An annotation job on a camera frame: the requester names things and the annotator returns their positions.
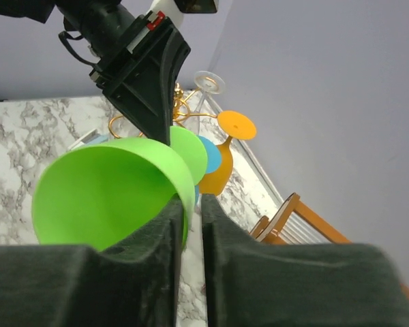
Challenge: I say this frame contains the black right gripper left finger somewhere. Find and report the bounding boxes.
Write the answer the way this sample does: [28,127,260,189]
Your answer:
[0,197,184,326]

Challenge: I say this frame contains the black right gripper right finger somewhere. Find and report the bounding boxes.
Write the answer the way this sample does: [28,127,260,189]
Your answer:
[201,195,409,326]

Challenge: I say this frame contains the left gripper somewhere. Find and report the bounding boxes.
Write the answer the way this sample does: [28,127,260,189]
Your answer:
[57,1,190,145]

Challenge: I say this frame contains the teal plastic goblet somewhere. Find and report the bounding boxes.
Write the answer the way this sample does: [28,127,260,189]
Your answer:
[194,136,222,204]

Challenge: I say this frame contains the orange plastic goblet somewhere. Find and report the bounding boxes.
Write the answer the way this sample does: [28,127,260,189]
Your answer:
[198,110,257,196]

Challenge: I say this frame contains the green plastic goblet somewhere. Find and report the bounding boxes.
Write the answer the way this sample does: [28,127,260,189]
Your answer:
[31,126,208,250]

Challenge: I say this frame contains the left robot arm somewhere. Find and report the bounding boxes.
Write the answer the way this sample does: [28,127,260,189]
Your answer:
[0,1,218,326]

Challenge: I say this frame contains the wooden rack with clear rods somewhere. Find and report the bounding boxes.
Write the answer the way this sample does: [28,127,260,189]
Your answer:
[247,192,409,315]

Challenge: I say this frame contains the light blue stapler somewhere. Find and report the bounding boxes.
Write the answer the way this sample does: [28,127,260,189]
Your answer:
[67,129,109,151]

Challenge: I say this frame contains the gold wire wine glass rack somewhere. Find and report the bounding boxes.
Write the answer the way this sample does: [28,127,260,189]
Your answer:
[108,81,226,140]

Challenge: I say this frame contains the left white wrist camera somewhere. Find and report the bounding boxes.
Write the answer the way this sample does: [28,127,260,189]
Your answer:
[149,0,219,29]

